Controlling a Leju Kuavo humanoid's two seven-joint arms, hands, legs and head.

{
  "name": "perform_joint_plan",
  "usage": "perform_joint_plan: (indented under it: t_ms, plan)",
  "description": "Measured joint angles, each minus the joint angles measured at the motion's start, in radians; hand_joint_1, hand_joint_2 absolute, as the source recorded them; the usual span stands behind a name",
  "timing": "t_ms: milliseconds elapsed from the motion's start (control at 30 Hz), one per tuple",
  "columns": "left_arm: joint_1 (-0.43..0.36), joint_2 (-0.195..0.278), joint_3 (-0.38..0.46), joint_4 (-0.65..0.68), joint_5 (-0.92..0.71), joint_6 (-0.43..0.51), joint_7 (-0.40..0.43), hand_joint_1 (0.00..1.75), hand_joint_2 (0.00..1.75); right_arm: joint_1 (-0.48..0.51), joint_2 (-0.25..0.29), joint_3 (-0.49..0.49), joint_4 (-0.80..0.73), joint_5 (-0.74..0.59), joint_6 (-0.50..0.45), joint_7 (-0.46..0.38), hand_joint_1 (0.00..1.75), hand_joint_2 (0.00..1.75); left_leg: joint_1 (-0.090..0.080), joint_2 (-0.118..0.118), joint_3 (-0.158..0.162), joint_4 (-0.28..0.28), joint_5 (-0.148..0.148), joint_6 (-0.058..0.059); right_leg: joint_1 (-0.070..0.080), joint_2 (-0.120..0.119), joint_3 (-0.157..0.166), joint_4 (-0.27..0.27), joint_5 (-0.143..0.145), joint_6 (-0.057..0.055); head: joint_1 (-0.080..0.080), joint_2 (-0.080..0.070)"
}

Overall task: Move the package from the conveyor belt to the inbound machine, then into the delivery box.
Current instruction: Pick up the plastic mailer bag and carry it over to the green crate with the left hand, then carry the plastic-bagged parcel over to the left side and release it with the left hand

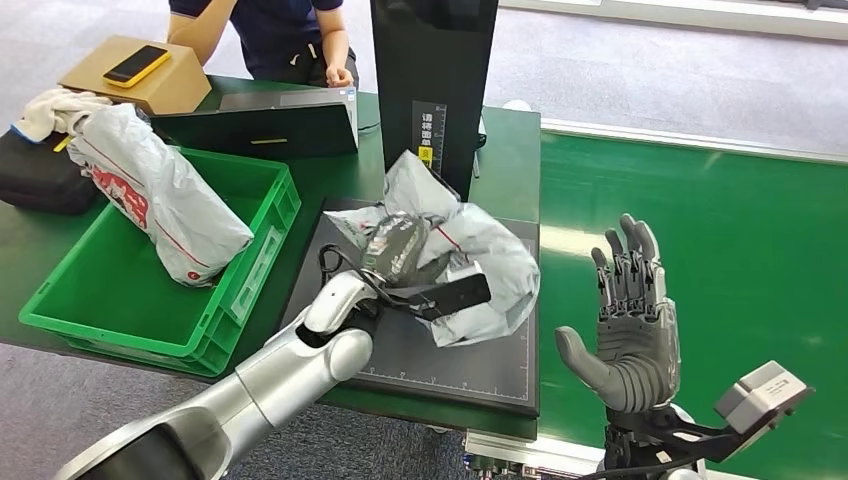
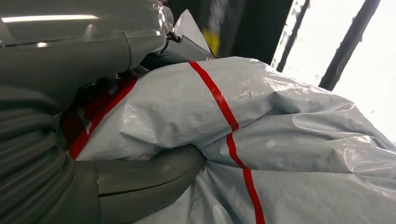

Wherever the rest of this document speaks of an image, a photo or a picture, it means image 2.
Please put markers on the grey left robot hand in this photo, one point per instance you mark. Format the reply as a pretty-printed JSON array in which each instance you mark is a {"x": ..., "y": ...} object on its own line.
[{"x": 68, "y": 49}]

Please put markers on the white red-printed courier package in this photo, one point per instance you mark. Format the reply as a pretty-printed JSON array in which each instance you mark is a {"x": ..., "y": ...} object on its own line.
[{"x": 278, "y": 123}]

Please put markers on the black yellow tower label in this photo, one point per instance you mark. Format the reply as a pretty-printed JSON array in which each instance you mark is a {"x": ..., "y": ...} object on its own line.
[{"x": 212, "y": 40}]

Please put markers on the black scanner tower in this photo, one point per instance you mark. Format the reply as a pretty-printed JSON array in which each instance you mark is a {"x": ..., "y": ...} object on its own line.
[{"x": 253, "y": 28}]

